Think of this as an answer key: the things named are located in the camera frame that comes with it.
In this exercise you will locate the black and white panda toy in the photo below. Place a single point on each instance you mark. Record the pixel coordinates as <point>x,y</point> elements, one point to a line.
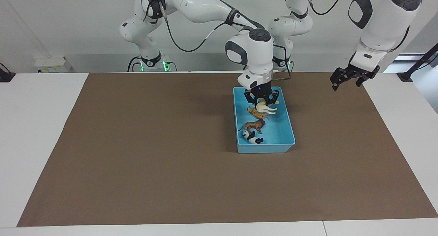
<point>251,138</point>

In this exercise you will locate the orange tiger toy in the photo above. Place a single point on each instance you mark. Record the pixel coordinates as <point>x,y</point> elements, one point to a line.
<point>255,113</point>

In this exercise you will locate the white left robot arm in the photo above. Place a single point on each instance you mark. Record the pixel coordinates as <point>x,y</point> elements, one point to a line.
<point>383,20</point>

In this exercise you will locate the small black table clamp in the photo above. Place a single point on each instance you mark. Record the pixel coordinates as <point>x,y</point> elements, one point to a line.
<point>6,76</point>

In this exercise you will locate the cream white horse toy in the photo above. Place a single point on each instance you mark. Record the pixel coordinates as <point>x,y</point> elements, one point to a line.
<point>261,107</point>

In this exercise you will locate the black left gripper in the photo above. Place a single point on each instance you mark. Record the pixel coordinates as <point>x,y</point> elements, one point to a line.
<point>362,72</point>

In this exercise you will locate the light blue storage box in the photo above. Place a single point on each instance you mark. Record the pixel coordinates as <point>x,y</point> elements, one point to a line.
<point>279,133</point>

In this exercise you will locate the black clamp with slanted pole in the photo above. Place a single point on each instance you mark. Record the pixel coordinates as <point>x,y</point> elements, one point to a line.
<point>407,75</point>

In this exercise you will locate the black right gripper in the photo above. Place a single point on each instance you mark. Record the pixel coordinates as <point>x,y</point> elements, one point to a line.
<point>261,90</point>

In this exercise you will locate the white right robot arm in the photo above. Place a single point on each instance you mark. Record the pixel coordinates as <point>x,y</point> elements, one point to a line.
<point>205,7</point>

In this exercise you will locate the brown lion toy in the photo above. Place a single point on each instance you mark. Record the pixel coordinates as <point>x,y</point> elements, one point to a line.
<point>256,126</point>

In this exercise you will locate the brown table mat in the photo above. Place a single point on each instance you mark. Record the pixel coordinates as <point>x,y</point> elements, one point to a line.
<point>205,188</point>

